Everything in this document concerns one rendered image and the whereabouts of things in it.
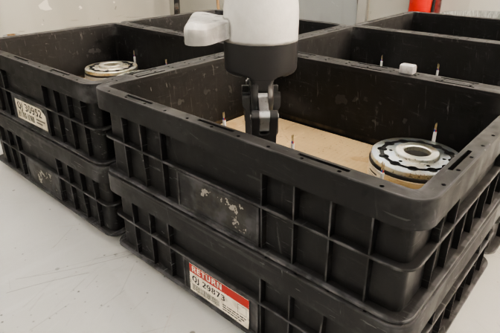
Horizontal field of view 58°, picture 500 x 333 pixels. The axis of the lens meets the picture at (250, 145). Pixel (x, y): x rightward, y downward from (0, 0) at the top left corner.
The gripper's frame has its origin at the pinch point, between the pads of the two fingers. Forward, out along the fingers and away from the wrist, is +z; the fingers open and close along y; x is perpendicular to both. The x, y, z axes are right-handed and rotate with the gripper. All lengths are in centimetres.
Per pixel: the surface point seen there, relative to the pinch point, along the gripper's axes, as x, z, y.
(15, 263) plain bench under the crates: 31.6, 15.1, 2.6
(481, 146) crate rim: -17.1, -7.8, -13.5
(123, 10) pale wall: 104, 31, 393
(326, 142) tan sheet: -9.9, 2.2, 10.7
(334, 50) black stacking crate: -17.2, -4.0, 41.7
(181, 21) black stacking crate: 15, -6, 66
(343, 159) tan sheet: -11.0, 2.2, 5.2
